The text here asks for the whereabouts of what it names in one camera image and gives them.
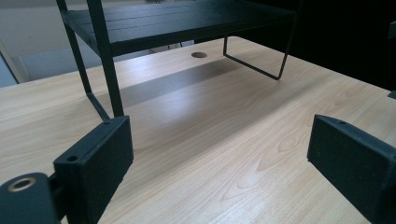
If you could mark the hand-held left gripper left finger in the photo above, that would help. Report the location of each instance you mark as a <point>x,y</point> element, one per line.
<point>93,174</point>

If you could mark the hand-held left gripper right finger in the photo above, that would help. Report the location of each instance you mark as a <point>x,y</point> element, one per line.
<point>351,158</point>

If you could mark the black metal shelf rack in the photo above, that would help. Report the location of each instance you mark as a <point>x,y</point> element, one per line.
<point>174,23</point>

